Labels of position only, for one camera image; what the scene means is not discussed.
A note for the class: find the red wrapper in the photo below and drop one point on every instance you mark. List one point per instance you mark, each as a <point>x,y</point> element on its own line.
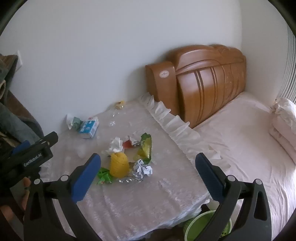
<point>127,144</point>

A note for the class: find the silver foil blister pack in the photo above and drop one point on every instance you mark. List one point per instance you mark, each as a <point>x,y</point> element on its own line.
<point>141,170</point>

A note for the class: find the clear plastic film piece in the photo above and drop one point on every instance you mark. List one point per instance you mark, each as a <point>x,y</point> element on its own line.
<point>112,123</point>

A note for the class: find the green yellow snack bag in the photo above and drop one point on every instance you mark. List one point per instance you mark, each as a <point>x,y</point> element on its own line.
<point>145,148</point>

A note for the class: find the light teal fleece robe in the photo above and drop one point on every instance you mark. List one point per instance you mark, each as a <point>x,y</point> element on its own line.
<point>16,122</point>

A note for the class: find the yellow ribbed wrapper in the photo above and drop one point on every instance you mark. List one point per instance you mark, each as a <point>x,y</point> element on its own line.
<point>119,165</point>

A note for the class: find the pink bed sheet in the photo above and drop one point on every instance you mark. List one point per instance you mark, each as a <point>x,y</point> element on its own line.
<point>242,139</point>

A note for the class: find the person's left hand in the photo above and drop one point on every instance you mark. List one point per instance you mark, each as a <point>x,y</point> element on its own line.
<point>26,183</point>

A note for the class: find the white lace tablecloth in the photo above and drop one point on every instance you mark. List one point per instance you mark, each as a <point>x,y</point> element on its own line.
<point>150,185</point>

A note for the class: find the brown cloth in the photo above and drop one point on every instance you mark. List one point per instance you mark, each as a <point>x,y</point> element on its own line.
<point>18,104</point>

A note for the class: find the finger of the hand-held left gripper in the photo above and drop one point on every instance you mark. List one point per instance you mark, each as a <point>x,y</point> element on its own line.
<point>20,147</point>
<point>49,137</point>

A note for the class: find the blue white milk carton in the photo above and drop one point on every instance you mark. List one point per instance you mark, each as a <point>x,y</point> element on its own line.
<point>89,127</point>

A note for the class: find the crumpled white tissue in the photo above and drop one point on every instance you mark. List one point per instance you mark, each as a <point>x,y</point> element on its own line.
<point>115,144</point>

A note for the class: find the green wrapper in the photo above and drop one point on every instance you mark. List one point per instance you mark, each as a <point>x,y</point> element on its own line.
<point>104,176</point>

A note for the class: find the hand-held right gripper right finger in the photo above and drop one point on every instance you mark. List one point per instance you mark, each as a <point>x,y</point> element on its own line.
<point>208,178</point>

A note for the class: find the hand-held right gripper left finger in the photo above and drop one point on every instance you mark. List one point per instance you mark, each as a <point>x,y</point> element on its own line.
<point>85,178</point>

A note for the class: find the crumpled white green plastic bag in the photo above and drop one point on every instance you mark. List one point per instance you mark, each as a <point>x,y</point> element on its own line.
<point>74,121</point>

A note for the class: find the folded white quilt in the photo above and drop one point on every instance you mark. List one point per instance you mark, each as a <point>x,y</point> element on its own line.
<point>284,129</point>

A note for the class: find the clear yellow plastic wrapper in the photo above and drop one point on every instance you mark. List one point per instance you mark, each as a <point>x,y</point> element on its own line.
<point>119,104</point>

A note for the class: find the green plastic bin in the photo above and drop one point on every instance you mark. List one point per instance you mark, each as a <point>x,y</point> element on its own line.
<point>196,223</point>

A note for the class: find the white ribbed panel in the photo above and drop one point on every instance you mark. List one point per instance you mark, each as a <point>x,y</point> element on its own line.
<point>289,69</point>

